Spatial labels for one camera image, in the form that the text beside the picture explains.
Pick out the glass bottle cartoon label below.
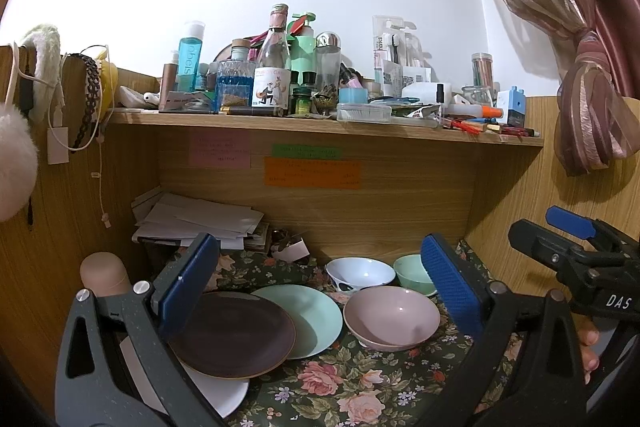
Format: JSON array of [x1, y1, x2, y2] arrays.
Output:
[[252, 4, 291, 112]]

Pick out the pink mug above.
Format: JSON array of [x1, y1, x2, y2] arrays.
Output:
[[79, 251, 131, 297]]

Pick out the mint green bowl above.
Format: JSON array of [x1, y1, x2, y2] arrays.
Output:
[[393, 254, 437, 297]]

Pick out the mint green plate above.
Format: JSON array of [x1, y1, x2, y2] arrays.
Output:
[[253, 284, 343, 360]]

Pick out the floral green cloth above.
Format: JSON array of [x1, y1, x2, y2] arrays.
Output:
[[164, 238, 526, 427]]

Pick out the black lace headband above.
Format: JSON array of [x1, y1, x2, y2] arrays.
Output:
[[72, 53, 102, 148]]

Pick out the glass jar of pencils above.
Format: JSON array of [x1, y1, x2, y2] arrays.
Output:
[[471, 52, 494, 89]]

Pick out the clear packaged brushes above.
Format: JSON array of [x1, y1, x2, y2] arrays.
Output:
[[372, 15, 431, 98]]

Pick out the white cable with charger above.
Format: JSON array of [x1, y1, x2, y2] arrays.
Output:
[[45, 43, 111, 166]]

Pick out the orange marker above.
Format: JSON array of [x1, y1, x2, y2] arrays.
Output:
[[445, 104, 503, 119]]

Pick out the green sticky note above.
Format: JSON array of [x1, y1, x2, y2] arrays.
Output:
[[271, 143, 343, 160]]

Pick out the stack of white papers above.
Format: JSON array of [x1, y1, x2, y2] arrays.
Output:
[[131, 187, 269, 251]]

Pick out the pink striped curtain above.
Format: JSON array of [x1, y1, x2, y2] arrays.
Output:
[[503, 0, 639, 176]]

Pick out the white bowl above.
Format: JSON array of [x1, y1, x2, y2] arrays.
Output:
[[326, 257, 396, 294]]

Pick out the white plate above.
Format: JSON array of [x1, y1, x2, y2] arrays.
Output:
[[118, 335, 251, 420]]

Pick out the clear plastic box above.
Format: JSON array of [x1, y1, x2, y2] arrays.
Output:
[[336, 103, 392, 124]]

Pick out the silver cap glass jar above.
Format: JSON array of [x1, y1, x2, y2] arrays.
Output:
[[316, 31, 342, 94]]

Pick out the small white box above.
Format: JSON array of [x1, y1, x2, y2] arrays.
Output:
[[272, 239, 309, 263]]

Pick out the orange sticky note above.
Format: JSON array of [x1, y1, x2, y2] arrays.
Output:
[[264, 157, 361, 190]]

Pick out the mint green pump bottle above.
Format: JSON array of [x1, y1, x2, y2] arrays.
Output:
[[288, 12, 316, 79]]

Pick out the dark purple plate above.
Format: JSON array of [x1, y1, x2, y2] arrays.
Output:
[[169, 291, 297, 379]]

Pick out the blue liquid tall bottle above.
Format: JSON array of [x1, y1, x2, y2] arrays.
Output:
[[176, 23, 205, 92]]

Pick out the wooden shelf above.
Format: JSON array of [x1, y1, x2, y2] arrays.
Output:
[[111, 108, 544, 147]]

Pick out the person's right hand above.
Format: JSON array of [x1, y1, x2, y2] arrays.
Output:
[[574, 315, 600, 384]]

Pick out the square blue liquid bottle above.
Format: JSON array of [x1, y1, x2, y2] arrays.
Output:
[[215, 39, 255, 112]]

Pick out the pink bowl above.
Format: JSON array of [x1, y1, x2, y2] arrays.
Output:
[[343, 286, 440, 352]]

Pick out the blue white sharpener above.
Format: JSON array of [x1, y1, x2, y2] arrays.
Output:
[[496, 86, 526, 128]]

